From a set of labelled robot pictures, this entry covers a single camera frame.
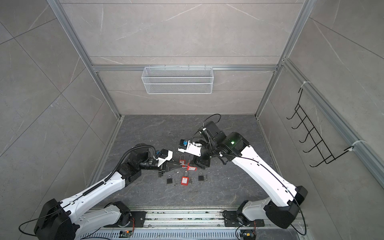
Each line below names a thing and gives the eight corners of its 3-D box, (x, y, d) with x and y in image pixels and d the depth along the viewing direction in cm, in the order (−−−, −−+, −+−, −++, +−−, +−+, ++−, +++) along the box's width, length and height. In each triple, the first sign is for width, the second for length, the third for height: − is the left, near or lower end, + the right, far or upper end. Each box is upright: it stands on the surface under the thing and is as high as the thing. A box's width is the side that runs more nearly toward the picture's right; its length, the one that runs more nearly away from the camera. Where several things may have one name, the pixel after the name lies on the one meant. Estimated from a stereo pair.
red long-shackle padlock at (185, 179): (181, 185, 86) (180, 184, 85) (182, 172, 92) (181, 170, 90) (189, 185, 86) (188, 184, 85) (189, 172, 92) (189, 170, 90)
